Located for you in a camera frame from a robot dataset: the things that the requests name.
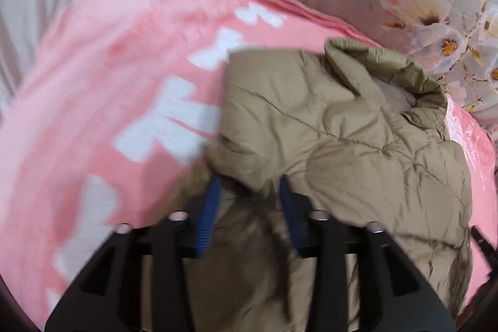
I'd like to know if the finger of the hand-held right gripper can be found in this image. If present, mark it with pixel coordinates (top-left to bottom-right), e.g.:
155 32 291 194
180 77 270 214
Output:
470 225 498 267

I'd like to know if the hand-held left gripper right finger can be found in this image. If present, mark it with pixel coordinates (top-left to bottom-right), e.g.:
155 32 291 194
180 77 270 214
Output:
279 174 457 332

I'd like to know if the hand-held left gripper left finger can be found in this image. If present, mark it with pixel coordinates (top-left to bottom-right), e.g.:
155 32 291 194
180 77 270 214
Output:
45 175 223 332

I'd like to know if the tan quilted puffer jacket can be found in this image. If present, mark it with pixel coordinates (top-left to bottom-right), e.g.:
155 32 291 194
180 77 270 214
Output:
142 38 474 332

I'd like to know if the pink blanket with white print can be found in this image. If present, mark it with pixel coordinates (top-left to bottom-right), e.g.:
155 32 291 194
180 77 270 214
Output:
0 0 498 332

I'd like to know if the white cloth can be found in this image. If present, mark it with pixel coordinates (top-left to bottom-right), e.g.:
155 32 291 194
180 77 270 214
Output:
0 0 131 111

